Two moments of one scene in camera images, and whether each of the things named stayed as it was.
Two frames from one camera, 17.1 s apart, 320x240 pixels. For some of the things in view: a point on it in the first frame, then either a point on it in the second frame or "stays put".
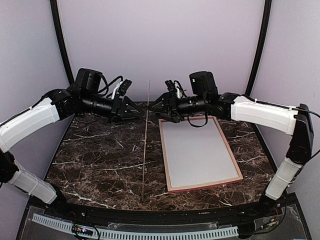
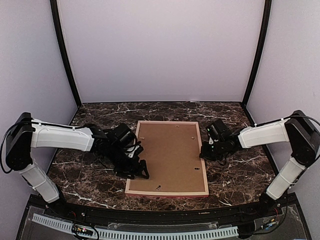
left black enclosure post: x=55 y=13 stays put
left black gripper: x=117 y=112 -> x=131 y=168
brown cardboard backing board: x=146 y=138 -> x=171 y=152
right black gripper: x=166 y=97 -> x=205 y=154
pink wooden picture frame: x=177 y=188 -> x=169 y=194
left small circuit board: x=82 y=230 stays put
